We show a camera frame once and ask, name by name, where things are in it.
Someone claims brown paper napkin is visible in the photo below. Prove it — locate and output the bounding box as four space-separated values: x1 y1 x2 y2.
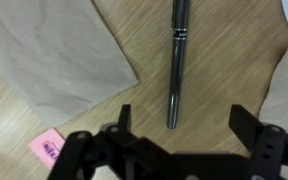
0 0 141 129
257 48 288 138

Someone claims black pen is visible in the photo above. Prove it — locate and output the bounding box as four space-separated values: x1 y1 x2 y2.
166 0 191 130

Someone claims pink packet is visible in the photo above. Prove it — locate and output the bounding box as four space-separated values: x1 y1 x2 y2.
27 128 67 170

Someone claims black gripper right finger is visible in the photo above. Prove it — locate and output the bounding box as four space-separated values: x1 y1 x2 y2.
228 104 288 180

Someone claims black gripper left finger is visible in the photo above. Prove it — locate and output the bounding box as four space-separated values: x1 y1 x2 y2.
47 104 142 180

